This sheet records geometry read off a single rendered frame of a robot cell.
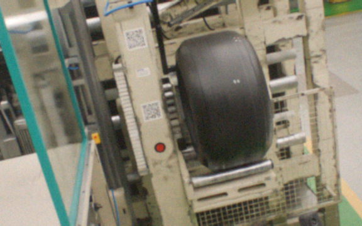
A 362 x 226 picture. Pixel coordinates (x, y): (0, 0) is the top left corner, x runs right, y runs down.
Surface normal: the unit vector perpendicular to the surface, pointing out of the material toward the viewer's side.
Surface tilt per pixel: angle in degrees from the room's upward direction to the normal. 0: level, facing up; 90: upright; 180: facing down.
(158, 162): 90
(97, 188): 90
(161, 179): 90
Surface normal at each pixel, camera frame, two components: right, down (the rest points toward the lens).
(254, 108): 0.11, 0.18
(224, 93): 0.04, -0.10
